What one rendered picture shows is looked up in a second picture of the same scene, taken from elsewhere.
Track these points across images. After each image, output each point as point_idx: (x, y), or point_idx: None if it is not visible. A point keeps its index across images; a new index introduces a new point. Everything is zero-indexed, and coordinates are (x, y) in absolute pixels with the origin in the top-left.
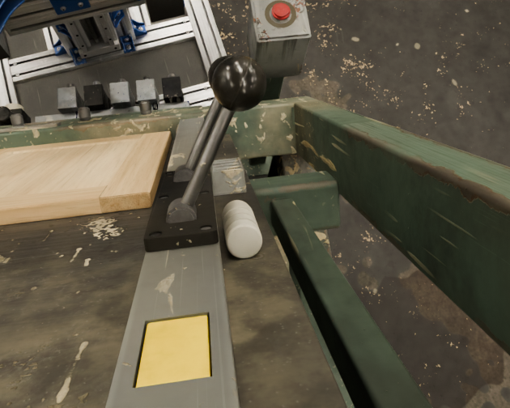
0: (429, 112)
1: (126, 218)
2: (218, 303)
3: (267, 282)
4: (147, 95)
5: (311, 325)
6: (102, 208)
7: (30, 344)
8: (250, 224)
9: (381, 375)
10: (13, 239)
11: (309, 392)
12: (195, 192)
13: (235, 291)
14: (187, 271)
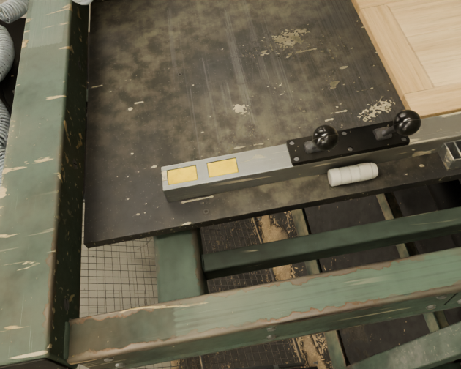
0: None
1: (392, 116)
2: (244, 173)
3: (304, 192)
4: None
5: (269, 209)
6: (402, 99)
7: (263, 128)
8: (333, 176)
9: (282, 246)
10: (360, 77)
11: (233, 208)
12: (312, 146)
13: (296, 181)
14: (267, 160)
